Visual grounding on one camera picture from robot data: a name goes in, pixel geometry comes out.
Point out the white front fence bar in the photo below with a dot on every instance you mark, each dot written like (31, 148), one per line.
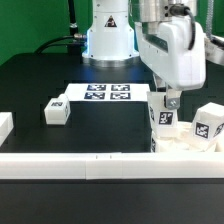
(95, 166)

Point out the white left fence bar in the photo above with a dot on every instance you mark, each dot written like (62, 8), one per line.
(6, 125)

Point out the white round stool seat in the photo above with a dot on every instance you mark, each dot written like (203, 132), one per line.
(182, 142)

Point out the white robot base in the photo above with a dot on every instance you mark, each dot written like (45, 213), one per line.
(110, 39)

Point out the white marker sheet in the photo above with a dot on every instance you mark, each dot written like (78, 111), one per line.
(96, 92)

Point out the white fence bar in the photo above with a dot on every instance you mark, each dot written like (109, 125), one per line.
(95, 166)
(6, 125)

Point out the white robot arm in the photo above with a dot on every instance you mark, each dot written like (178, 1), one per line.
(150, 13)

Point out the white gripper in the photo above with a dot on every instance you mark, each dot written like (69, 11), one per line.
(182, 69)

